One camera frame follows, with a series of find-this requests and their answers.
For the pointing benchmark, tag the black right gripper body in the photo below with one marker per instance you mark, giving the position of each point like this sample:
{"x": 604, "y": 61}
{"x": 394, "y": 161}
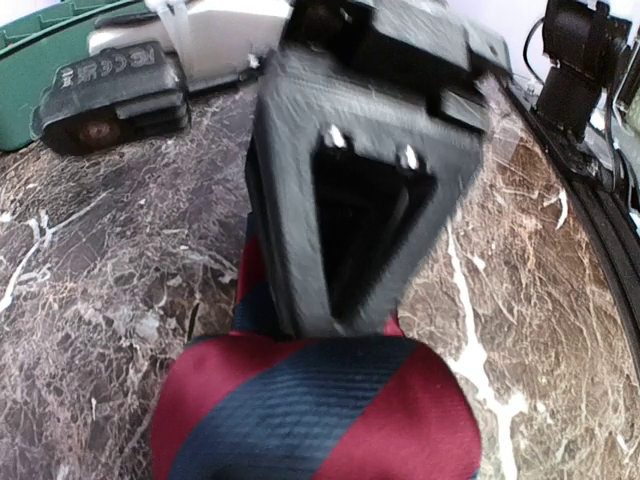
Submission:
{"x": 421, "y": 47}

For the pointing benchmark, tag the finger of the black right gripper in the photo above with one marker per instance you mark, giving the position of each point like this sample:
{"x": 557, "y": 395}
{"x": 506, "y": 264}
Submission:
{"x": 351, "y": 185}

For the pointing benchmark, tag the red navy striped tie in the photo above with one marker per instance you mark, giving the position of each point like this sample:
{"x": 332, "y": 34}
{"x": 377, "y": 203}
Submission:
{"x": 254, "y": 404}

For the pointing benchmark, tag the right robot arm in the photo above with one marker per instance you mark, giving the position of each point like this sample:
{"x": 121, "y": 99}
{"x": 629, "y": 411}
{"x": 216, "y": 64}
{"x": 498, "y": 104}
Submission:
{"x": 216, "y": 41}

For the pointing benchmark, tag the green divided organizer tray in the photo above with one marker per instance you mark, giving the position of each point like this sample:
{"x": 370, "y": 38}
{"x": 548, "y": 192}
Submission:
{"x": 34, "y": 47}

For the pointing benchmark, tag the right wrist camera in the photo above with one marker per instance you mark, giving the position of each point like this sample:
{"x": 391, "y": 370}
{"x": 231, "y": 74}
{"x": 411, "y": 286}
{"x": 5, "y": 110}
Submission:
{"x": 117, "y": 96}

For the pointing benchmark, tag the black front rail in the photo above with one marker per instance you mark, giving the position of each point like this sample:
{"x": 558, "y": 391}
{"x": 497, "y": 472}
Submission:
{"x": 602, "y": 213}

